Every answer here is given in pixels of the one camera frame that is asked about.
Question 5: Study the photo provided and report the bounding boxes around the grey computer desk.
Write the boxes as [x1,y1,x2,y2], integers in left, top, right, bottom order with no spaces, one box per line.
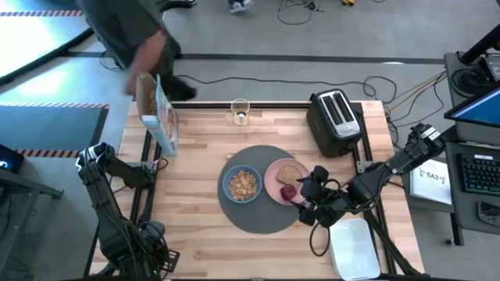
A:
[443,50,500,246]

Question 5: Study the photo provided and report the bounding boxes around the light blue cinnamon cereal box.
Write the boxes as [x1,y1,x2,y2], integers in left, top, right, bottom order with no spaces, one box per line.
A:
[135,73,180,156]

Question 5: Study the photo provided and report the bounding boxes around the grey electronics box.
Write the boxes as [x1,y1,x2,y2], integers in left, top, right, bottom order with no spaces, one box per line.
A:
[478,54,500,81]

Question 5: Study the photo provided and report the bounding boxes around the black toaster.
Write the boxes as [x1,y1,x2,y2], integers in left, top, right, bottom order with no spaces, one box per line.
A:
[305,88,363,158]

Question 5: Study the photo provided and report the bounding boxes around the white paper sign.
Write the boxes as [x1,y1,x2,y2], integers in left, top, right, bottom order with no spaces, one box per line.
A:
[409,158,453,206]

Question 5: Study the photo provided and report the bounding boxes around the red apple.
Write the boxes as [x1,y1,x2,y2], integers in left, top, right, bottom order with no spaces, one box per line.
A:
[279,184,298,202]

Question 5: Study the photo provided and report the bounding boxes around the black pole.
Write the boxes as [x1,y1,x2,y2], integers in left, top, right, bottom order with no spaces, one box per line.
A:
[459,34,500,66]

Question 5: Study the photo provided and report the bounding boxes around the black vacuum hose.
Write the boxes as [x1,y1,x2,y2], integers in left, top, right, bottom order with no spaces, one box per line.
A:
[0,27,95,86]

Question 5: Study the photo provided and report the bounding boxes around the coiled black cable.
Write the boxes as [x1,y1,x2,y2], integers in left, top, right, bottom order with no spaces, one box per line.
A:
[451,68,489,98]

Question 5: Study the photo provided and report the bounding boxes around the black device blue light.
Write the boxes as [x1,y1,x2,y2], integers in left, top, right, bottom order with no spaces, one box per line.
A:
[0,144,24,175]

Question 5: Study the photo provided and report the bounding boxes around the bundle of coloured cables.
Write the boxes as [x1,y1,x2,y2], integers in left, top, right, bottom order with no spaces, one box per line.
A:
[384,72,447,130]

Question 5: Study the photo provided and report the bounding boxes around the person's forearm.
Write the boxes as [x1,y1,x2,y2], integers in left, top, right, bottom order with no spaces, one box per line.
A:
[124,30,167,85]

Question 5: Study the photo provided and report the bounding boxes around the tangled black floor cable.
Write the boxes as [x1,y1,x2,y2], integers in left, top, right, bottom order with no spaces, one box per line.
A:
[276,0,326,26]

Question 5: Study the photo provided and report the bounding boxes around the long black floor cable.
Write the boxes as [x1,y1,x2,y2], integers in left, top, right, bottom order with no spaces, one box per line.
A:
[175,73,398,103]

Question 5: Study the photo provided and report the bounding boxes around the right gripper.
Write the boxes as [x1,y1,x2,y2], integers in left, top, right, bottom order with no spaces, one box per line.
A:
[291,165,355,229]

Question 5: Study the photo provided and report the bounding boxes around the white plastic bin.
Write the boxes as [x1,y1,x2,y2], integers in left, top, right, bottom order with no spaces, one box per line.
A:
[329,218,382,281]

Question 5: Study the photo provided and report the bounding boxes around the pink plate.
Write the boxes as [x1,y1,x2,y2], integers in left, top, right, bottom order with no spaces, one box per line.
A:
[263,158,312,207]

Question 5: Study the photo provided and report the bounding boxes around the person's hand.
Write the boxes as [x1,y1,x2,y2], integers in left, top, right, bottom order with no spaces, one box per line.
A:
[123,76,138,97]

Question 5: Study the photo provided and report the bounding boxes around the blue bowl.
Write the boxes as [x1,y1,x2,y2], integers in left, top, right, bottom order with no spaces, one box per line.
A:
[222,164,263,204]

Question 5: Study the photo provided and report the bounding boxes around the grey round woven placemat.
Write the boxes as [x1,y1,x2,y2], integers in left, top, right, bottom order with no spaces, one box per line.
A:
[216,144,309,235]

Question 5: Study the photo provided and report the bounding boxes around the black aluminium table frame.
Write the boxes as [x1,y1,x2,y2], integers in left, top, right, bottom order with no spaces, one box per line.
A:
[87,100,425,280]

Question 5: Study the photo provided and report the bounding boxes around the grey side desk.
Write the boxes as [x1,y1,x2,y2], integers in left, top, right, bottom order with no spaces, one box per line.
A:
[0,167,66,274]

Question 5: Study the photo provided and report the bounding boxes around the dark mat hazard striped edge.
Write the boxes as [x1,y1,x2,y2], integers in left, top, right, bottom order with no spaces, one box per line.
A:
[0,0,85,17]
[0,101,111,159]

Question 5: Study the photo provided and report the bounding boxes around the monitor with blue screen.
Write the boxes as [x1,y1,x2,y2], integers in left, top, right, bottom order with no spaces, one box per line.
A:
[444,84,500,130]

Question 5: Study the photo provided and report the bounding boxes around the black keyboard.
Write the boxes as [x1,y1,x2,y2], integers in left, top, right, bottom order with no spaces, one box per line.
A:
[460,154,500,196]

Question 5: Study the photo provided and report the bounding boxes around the person's white shoe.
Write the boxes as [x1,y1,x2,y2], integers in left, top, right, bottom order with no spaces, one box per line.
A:
[228,0,255,15]

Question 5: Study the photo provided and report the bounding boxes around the cinnamon cereal pieces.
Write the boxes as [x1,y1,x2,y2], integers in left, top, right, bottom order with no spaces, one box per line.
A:
[228,170,259,202]

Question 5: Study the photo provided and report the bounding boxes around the person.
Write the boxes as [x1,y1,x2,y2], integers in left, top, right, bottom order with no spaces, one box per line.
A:
[76,0,198,102]

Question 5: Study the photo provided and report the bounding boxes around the brown bread slice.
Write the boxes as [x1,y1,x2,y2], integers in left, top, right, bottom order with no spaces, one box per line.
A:
[275,165,303,187]

